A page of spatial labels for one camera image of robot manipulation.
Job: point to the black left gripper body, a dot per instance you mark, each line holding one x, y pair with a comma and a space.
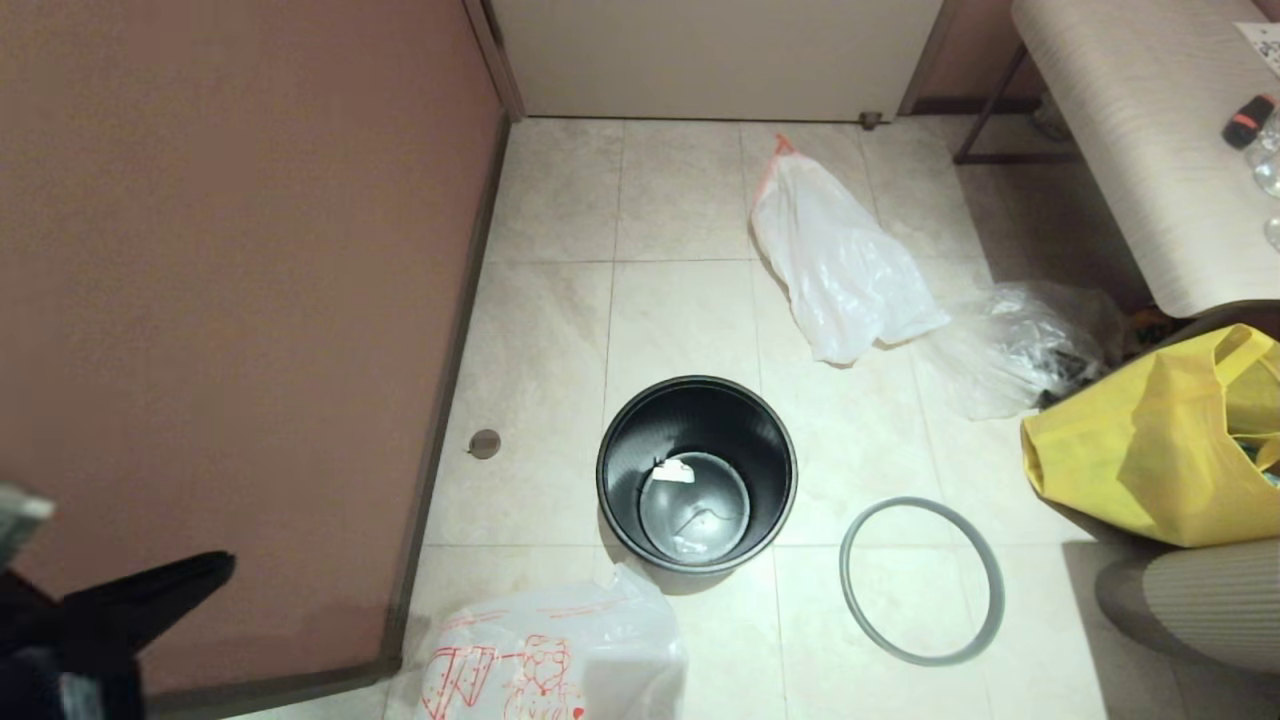
40, 660

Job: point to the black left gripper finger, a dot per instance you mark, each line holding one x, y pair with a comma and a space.
130, 635
150, 592

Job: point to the new white red-printed bag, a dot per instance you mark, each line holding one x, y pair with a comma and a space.
600, 640

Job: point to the black round trash bin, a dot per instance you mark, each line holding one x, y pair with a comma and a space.
700, 420

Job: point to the white plastic bag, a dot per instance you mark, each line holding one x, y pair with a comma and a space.
840, 260

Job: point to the clear crumpled plastic bag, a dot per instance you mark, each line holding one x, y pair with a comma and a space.
1000, 340

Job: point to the yellow fabric bag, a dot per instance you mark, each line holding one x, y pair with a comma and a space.
1120, 450

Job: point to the round metal floor door stop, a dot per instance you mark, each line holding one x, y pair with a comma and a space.
485, 443

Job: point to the white door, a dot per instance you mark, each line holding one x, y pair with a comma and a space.
720, 50

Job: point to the small metal door stopper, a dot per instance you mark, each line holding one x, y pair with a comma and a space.
870, 120

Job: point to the beige ribbed round ottoman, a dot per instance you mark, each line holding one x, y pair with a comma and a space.
1200, 610

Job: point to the clear drinking glass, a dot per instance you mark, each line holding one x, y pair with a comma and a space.
1275, 235

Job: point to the black orange marker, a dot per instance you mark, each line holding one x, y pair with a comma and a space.
1250, 118

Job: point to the clear plastic bottle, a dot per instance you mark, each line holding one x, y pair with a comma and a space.
1270, 165

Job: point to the white printed paper sheet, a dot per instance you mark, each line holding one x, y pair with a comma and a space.
1265, 40

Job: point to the dark metal table leg frame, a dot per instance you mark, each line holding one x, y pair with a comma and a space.
1010, 157

